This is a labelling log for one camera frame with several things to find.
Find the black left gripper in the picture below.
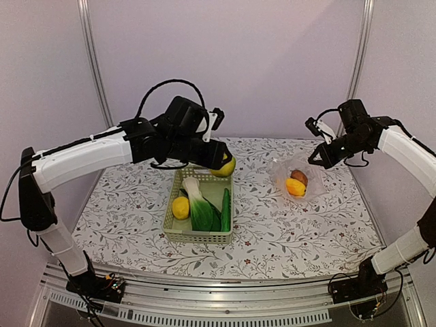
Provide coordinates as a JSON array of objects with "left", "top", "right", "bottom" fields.
[{"left": 166, "top": 134, "right": 233, "bottom": 170}]

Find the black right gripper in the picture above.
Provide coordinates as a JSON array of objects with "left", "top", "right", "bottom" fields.
[{"left": 308, "top": 130, "right": 371, "bottom": 169}]

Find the brown potato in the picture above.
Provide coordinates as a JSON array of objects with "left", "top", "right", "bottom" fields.
[{"left": 290, "top": 170, "right": 308, "bottom": 186}]

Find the clear zip top bag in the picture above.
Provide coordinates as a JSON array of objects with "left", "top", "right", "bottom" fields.
[{"left": 269, "top": 152, "right": 327, "bottom": 202}]

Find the yellow orange mango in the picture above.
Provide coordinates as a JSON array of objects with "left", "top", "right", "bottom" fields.
[{"left": 285, "top": 178, "right": 307, "bottom": 197}]

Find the yellow lemon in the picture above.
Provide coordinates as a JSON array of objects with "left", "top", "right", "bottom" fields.
[
  {"left": 210, "top": 157, "right": 236, "bottom": 178},
  {"left": 172, "top": 196, "right": 190, "bottom": 220}
]

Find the green white bok choy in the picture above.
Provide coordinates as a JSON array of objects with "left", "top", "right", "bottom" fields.
[{"left": 182, "top": 176, "right": 221, "bottom": 232}]

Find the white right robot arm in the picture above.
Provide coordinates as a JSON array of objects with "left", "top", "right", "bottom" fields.
[{"left": 305, "top": 116, "right": 435, "bottom": 297}]

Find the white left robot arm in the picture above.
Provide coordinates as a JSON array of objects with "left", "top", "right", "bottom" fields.
[{"left": 18, "top": 96, "right": 232, "bottom": 296}]

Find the pale green perforated basket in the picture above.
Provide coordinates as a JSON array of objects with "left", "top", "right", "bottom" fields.
[{"left": 162, "top": 165, "right": 234, "bottom": 245}]

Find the dark green cucumber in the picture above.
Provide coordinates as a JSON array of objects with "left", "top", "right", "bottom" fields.
[{"left": 221, "top": 188, "right": 231, "bottom": 232}]

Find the floral tablecloth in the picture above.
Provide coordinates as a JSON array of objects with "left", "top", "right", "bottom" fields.
[{"left": 73, "top": 138, "right": 382, "bottom": 279}]

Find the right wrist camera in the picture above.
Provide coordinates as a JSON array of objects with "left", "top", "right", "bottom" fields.
[{"left": 305, "top": 117, "right": 337, "bottom": 144}]

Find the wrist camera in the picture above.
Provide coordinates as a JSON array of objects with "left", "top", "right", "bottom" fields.
[
  {"left": 305, "top": 117, "right": 337, "bottom": 144},
  {"left": 202, "top": 108, "right": 225, "bottom": 142}
]

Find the right black camera cable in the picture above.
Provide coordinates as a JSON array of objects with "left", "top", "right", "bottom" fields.
[{"left": 315, "top": 108, "right": 341, "bottom": 123}]

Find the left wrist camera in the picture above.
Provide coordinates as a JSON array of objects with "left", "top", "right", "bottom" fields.
[{"left": 202, "top": 108, "right": 225, "bottom": 142}]

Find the left black looped cable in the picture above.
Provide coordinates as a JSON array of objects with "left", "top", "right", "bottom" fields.
[{"left": 136, "top": 78, "right": 207, "bottom": 120}]

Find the right aluminium corner post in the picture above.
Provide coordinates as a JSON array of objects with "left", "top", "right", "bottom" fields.
[{"left": 345, "top": 0, "right": 375, "bottom": 103}]

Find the aluminium corner post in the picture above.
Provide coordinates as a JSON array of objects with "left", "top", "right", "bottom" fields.
[
  {"left": 345, "top": 0, "right": 375, "bottom": 103},
  {"left": 77, "top": 0, "right": 114, "bottom": 128}
]

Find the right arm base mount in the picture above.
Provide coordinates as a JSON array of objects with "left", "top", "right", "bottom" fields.
[{"left": 328, "top": 258, "right": 388, "bottom": 320}]

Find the left aluminium corner post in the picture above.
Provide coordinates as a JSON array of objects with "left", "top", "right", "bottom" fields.
[{"left": 77, "top": 0, "right": 114, "bottom": 128}]

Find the aluminium front rail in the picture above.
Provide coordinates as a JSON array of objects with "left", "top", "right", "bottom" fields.
[{"left": 28, "top": 264, "right": 427, "bottom": 326}]

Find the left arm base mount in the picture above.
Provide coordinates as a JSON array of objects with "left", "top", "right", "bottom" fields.
[{"left": 66, "top": 271, "right": 125, "bottom": 303}]

